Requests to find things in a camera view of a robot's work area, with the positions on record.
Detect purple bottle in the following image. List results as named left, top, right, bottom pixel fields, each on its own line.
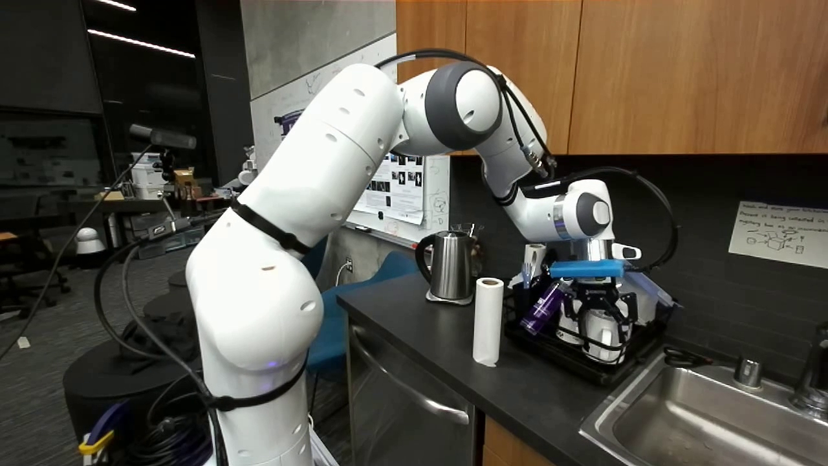
left=517, top=281, right=570, bottom=339

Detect small white background lamp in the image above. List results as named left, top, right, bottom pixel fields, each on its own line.
left=75, top=225, right=110, bottom=256

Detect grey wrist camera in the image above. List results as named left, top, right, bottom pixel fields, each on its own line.
left=606, top=243, right=644, bottom=264

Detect white box on desk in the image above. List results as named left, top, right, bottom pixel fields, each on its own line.
left=129, top=152, right=169, bottom=203

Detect wooden cabinets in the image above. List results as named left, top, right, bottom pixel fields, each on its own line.
left=478, top=411, right=553, bottom=466
left=397, top=0, right=828, bottom=158

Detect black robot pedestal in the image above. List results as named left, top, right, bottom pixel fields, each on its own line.
left=63, top=339, right=218, bottom=466

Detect wooden upper cabinets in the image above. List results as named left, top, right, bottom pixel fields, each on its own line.
left=397, top=0, right=828, bottom=158

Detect blue chair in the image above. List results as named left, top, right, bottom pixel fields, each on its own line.
left=306, top=248, right=423, bottom=375

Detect stainless steel dishwasher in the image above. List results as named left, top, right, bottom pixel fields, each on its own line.
left=348, top=321, right=478, bottom=466

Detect ceiling light strip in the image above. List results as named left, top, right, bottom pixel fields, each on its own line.
left=86, top=26, right=200, bottom=62

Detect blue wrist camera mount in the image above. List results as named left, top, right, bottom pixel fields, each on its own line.
left=549, top=256, right=628, bottom=282

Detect metal sink hole cap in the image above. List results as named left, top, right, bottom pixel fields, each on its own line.
left=736, top=357, right=767, bottom=388

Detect wooden lower cabinets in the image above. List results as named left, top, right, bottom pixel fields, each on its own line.
left=478, top=411, right=553, bottom=466

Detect stainless steel sink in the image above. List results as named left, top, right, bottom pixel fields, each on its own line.
left=577, top=347, right=828, bottom=466

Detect black dish drying rack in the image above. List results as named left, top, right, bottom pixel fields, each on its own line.
left=503, top=274, right=680, bottom=388

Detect stainless steel electric kettle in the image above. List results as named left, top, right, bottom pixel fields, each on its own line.
left=415, top=228, right=486, bottom=305

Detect chrome faucet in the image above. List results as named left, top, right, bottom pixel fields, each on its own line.
left=789, top=321, right=828, bottom=423

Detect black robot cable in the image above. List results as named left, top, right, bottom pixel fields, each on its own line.
left=372, top=46, right=684, bottom=274

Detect white paper wall note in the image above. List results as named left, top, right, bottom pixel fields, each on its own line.
left=727, top=199, right=828, bottom=269

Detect white poster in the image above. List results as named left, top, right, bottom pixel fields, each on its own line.
left=352, top=151, right=430, bottom=228

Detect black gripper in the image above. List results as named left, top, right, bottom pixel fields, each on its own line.
left=568, top=278, right=634, bottom=347

